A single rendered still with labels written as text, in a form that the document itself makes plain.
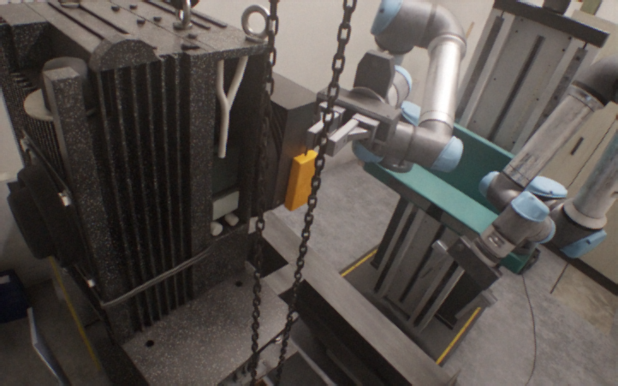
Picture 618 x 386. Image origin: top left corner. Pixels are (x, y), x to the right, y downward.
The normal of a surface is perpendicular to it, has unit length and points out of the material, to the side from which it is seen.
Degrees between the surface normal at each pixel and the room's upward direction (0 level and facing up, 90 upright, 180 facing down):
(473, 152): 90
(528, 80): 90
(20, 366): 0
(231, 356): 0
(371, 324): 0
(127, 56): 90
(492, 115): 90
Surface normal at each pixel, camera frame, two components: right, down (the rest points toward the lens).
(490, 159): -0.71, 0.33
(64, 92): 0.73, 0.51
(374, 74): -0.50, 0.49
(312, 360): 0.18, -0.77
